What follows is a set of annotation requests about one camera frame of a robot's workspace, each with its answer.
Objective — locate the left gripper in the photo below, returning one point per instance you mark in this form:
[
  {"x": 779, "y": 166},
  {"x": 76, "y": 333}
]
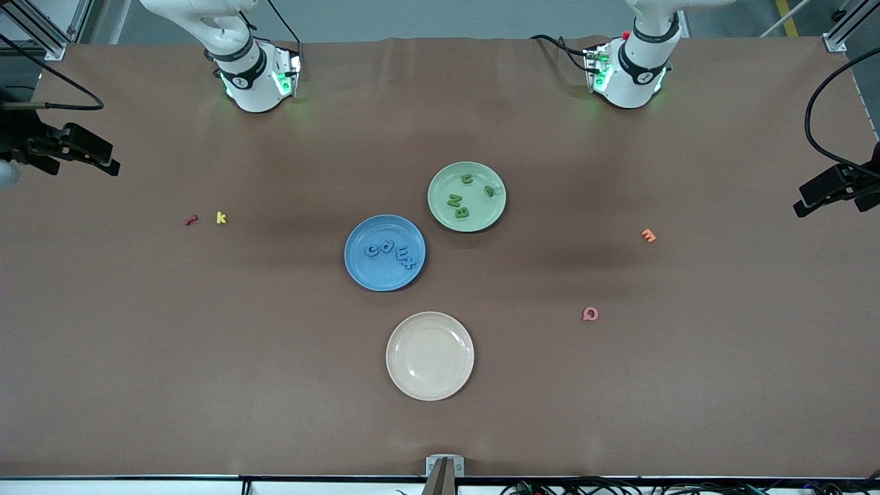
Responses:
[{"x": 867, "y": 184}]

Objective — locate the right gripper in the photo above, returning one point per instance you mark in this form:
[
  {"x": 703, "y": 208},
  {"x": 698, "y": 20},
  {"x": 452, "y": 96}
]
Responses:
[{"x": 19, "y": 135}]

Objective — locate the blue letter a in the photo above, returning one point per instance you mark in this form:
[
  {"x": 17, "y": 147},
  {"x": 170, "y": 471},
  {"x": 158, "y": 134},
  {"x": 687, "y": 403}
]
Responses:
[{"x": 388, "y": 245}]

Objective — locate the blue letter E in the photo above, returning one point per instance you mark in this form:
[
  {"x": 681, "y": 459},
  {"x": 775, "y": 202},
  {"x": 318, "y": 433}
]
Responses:
[{"x": 401, "y": 253}]

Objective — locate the green letter B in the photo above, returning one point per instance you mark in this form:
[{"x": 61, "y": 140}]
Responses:
[{"x": 463, "y": 212}]

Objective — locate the orange letter m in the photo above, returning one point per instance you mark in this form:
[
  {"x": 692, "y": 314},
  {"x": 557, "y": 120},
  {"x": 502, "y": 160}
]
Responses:
[{"x": 648, "y": 235}]

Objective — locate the pink letter Q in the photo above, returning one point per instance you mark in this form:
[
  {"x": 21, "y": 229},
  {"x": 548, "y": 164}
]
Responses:
[{"x": 590, "y": 314}]

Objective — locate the blue plate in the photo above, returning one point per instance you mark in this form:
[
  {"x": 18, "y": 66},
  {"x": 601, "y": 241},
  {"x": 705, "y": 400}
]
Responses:
[{"x": 371, "y": 275}]

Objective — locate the brown table mat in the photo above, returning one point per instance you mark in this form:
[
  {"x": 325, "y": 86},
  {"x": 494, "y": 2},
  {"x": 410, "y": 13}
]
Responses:
[{"x": 275, "y": 412}]

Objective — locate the green plate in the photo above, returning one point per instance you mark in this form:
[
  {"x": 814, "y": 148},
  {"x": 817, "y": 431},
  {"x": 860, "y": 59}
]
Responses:
[{"x": 481, "y": 213}]

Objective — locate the beige plate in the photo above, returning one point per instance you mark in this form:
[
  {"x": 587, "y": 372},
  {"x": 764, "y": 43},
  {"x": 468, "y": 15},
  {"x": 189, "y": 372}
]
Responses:
[{"x": 430, "y": 357}]

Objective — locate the aluminium frame profile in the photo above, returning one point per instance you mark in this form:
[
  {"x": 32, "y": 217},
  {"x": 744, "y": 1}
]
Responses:
[
  {"x": 41, "y": 42},
  {"x": 842, "y": 34}
]

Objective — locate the white table frame edge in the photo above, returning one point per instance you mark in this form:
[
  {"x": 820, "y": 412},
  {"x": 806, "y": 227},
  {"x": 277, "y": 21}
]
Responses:
[{"x": 103, "y": 487}]

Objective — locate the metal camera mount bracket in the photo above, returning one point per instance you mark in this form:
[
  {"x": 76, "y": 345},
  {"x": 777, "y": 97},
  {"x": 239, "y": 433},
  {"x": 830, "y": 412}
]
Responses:
[{"x": 445, "y": 474}]

